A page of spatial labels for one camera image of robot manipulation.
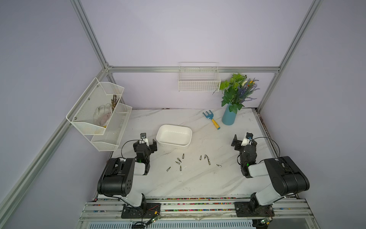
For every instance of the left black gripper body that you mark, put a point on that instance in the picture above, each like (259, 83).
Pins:
(149, 151)

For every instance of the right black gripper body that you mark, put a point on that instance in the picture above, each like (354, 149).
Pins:
(241, 158)

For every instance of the white rectangular storage box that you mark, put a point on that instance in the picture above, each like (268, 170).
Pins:
(176, 136)

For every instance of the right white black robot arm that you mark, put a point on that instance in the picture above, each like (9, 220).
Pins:
(285, 176)

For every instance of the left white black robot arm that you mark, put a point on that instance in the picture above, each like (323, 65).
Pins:
(117, 177)

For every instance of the teal vase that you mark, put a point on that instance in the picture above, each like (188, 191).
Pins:
(229, 115)

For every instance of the lower white mesh shelf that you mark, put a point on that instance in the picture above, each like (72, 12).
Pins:
(112, 137)

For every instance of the white mesh shelf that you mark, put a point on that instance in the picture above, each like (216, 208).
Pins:
(97, 94)
(112, 137)

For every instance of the blue yellow garden fork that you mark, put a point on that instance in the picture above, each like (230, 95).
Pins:
(209, 115)

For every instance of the artificial green plant bouquet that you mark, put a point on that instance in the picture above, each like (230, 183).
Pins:
(237, 90)

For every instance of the clear plastic bag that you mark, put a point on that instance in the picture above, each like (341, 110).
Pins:
(102, 115)

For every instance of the brown dried twigs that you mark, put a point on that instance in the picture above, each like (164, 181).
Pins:
(114, 101)

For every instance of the upper white mesh shelf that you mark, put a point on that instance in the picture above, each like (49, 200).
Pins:
(97, 94)

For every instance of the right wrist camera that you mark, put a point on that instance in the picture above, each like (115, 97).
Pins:
(247, 140)

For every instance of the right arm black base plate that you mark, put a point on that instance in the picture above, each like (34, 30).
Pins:
(248, 209)

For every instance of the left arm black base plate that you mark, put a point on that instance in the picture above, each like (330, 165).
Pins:
(145, 211)

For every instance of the aluminium frame rail base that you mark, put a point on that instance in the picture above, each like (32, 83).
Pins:
(198, 213)

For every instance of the white wire wall basket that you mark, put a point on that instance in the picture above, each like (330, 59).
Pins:
(199, 77)

